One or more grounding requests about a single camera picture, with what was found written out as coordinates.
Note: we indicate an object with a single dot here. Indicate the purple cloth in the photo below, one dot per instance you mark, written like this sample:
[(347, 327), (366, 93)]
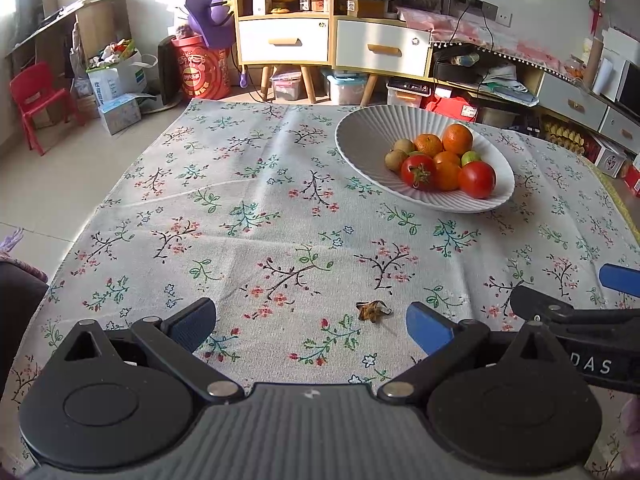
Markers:
[(10, 241)]

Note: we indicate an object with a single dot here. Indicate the brown cardboard box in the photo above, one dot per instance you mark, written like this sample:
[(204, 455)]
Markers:
[(367, 7)]

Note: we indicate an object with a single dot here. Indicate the red round box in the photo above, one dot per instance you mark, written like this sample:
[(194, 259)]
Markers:
[(200, 72)]

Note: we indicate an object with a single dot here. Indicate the white wall outlet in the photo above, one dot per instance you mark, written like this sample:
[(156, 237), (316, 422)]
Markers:
[(505, 18)]

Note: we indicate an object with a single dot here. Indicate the black box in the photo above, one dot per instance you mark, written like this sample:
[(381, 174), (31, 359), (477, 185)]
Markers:
[(450, 67)]

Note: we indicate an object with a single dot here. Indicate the small green fruit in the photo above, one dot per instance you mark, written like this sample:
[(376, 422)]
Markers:
[(470, 157)]

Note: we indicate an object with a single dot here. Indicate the pink cloth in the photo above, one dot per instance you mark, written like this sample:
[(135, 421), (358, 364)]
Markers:
[(465, 27)]

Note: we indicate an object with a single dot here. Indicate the floral tablecloth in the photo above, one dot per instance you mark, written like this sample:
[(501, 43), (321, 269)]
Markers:
[(250, 210)]

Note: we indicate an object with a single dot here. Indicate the low wooden drawer cabinet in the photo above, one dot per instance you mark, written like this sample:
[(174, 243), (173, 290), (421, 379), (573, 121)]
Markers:
[(360, 40)]

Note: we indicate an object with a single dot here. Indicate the red tomato with stem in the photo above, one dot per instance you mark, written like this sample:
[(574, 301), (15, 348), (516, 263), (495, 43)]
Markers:
[(417, 172)]

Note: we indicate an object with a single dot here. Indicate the light blue box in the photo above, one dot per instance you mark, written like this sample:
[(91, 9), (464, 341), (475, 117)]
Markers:
[(120, 112)]

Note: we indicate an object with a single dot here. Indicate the yellow egg tray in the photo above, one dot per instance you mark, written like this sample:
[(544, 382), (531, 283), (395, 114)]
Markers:
[(562, 134)]

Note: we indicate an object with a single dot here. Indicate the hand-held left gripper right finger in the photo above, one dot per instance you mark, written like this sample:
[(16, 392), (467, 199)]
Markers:
[(425, 327)]

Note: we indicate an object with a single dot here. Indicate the person's right forearm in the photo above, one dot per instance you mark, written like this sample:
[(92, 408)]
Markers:
[(631, 420)]

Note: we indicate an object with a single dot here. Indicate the white ribbed plate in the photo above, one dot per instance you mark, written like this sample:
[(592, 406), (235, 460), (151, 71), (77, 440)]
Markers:
[(365, 135)]

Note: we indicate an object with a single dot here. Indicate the orange mandarin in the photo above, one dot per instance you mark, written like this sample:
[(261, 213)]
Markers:
[(428, 144), (457, 138)]

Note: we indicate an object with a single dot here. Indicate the black heater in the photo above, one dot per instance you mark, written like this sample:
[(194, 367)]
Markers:
[(167, 70)]

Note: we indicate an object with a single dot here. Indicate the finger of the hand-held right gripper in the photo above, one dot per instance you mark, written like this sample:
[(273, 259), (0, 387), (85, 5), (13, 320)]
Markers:
[(620, 278), (580, 317)]

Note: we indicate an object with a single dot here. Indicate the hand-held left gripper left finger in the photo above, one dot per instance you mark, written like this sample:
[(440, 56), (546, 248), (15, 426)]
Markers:
[(192, 322)]

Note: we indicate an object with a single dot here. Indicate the white storage bin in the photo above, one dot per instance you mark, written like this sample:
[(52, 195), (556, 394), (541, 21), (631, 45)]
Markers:
[(407, 95)]

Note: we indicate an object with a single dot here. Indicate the wooden desk with shelf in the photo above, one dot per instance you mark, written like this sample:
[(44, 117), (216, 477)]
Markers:
[(95, 20)]

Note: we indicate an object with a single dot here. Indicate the clear storage bin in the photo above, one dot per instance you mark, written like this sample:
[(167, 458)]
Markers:
[(346, 89), (287, 85)]

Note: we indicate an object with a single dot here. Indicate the wide wall outlet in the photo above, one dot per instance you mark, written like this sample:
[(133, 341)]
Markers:
[(483, 10)]

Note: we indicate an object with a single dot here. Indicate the red plastic chair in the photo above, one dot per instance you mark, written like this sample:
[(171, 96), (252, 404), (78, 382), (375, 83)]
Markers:
[(37, 95)]

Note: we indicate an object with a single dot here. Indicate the red flat box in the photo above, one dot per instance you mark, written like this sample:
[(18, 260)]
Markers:
[(450, 109)]

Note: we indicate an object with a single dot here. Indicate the tall wooden drawer cabinet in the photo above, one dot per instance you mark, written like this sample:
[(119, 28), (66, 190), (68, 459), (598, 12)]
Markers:
[(282, 30)]

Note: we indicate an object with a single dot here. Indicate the orange tomato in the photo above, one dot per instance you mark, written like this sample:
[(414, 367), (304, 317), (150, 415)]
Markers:
[(447, 157), (446, 177)]

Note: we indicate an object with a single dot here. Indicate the white red carton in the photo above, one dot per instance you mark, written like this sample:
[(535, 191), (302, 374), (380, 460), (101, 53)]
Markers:
[(609, 157)]

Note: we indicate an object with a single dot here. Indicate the small purple toy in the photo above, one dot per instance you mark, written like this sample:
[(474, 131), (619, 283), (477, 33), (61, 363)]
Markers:
[(243, 77)]

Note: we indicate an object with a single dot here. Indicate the white shopping bag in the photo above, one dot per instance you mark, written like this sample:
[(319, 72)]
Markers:
[(117, 77)]

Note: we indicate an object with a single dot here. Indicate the grey drawer cabinet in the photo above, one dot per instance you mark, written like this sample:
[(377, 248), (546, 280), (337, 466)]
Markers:
[(580, 105)]

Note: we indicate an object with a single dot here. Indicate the dark sofa armrest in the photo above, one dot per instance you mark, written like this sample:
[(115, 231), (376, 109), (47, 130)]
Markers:
[(17, 310)]

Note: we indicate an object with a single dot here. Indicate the white microwave oven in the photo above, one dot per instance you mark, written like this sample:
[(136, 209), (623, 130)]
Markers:
[(627, 85)]

